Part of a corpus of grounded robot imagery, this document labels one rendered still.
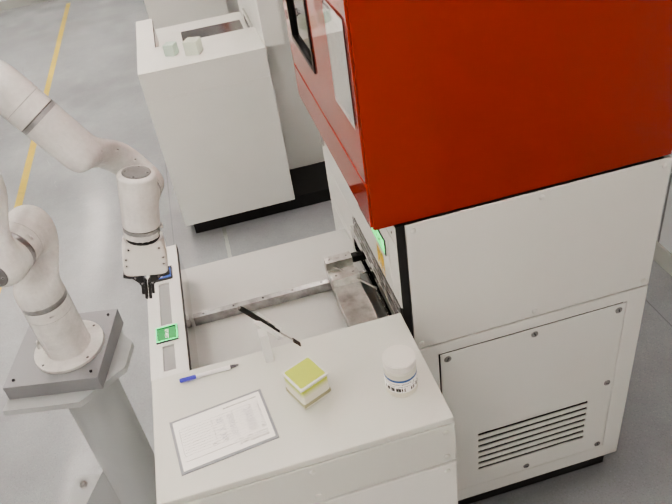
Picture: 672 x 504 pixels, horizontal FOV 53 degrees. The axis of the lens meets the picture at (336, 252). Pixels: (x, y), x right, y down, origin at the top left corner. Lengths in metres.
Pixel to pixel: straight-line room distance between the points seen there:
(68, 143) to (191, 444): 0.67
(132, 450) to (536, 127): 1.50
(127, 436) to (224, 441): 0.74
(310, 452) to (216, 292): 0.81
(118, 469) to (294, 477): 0.93
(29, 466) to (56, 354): 1.13
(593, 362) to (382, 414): 0.85
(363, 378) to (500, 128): 0.62
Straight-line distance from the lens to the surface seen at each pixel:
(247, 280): 2.11
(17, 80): 1.50
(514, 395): 2.08
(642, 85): 1.66
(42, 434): 3.13
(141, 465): 2.30
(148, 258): 1.61
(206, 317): 1.99
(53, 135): 1.49
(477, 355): 1.89
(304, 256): 2.15
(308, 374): 1.48
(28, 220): 1.80
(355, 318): 1.81
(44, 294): 1.84
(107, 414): 2.11
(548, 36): 1.48
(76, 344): 1.95
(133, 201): 1.52
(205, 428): 1.53
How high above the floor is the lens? 2.10
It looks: 37 degrees down
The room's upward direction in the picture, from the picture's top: 9 degrees counter-clockwise
